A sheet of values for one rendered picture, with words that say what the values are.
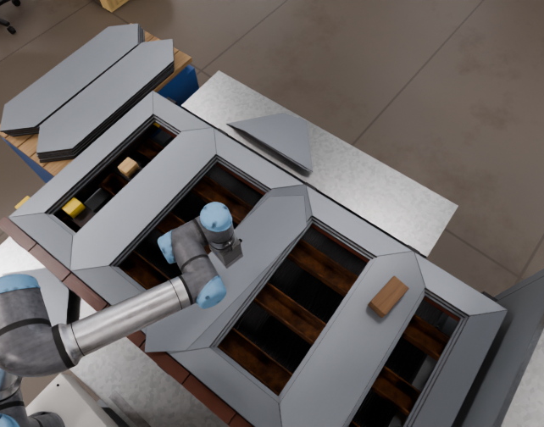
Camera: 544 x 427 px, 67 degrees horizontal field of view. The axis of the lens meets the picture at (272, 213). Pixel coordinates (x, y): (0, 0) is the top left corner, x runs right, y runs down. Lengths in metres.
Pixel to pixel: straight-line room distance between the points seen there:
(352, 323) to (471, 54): 2.55
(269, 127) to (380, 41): 1.81
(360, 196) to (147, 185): 0.81
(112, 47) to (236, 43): 1.39
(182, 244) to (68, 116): 1.02
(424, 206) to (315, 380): 0.78
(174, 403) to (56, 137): 1.10
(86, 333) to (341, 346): 0.74
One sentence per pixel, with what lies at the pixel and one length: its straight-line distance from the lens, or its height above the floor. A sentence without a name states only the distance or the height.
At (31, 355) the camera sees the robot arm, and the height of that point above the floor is 1.32.
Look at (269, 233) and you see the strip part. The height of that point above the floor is 0.85.
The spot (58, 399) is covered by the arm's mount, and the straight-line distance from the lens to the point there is 1.54.
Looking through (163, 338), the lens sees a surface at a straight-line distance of 1.37.
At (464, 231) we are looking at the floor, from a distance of 2.59.
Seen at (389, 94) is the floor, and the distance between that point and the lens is 3.03.
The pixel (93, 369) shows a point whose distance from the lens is 1.61.
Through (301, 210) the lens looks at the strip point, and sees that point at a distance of 1.47.
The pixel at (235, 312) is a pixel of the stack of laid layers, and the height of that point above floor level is 0.85.
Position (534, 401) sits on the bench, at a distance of 1.27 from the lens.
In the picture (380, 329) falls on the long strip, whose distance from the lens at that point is 1.37.
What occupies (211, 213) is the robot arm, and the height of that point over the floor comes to 1.25.
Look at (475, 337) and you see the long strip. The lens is 1.46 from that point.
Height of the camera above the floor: 2.15
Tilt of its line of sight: 63 degrees down
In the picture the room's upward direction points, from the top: 1 degrees counter-clockwise
